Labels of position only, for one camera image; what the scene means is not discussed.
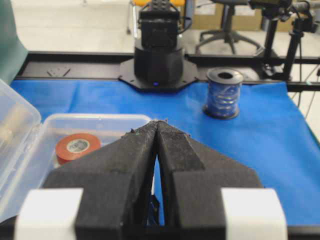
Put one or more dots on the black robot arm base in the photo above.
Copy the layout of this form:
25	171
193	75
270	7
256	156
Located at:
159	63

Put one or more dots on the blue table mat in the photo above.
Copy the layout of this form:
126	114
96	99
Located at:
269	135

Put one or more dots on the clear plastic toolbox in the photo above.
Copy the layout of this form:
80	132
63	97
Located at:
27	144

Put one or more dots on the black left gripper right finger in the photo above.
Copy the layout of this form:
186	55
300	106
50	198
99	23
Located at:
210	196

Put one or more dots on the dark green cloth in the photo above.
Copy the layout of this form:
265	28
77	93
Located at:
12	52

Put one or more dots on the red tape roll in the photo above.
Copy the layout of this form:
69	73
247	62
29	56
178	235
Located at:
75	146

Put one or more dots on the black camera tripod stand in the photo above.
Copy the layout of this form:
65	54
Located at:
301	20

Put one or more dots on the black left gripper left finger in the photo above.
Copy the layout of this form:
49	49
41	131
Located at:
100	196

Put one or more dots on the blue wire spool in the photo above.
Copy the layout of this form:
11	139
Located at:
224	88

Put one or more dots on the black table rail frame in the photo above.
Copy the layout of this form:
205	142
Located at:
119	66

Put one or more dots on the black office chair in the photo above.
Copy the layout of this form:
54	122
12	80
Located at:
226	34

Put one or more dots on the cardboard box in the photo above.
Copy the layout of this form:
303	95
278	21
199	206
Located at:
207	15

